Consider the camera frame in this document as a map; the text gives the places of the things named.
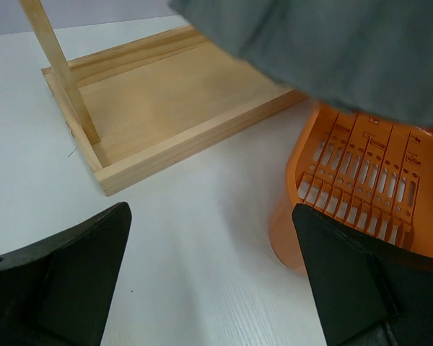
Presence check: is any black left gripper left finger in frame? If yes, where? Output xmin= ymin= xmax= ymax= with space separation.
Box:
xmin=0 ymin=202 xmax=132 ymax=345

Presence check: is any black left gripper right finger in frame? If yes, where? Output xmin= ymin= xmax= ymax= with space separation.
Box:
xmin=292 ymin=204 xmax=433 ymax=345

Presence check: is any grey pleated skirt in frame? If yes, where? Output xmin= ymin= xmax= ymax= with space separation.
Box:
xmin=169 ymin=1 xmax=433 ymax=127

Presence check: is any orange plastic basket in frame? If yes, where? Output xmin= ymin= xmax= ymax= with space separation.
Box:
xmin=268 ymin=105 xmax=433 ymax=273

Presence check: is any wooden clothes rack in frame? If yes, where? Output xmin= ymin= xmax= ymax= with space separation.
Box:
xmin=21 ymin=1 xmax=305 ymax=196

